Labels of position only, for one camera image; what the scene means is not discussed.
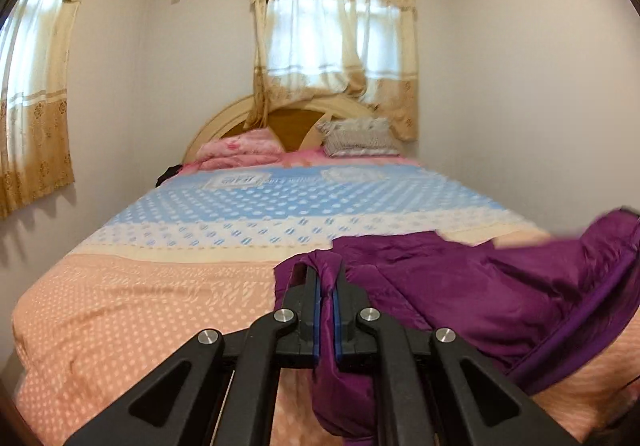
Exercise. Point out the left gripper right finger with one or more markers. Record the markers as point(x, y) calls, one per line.
point(432, 387)

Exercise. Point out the beige curtain left window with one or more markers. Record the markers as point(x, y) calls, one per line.
point(35, 146)

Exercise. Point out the dark item beside bed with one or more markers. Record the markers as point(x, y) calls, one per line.
point(168, 174)

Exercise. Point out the beige curtain behind headboard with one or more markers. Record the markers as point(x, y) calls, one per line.
point(365, 50)

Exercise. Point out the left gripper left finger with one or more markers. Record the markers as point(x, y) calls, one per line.
point(217, 389)

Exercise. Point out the grey striped pillow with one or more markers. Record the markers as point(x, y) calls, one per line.
point(358, 137)

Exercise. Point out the purple hooded puffer jacket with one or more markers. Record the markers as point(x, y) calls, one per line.
point(559, 319)

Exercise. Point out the blue pink dotted bedspread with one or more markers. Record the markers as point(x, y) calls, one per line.
point(200, 251)

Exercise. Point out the folded pink blanket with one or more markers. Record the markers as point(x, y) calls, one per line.
point(252, 148)

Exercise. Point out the beige wooden headboard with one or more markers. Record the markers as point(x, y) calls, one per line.
point(293, 124)

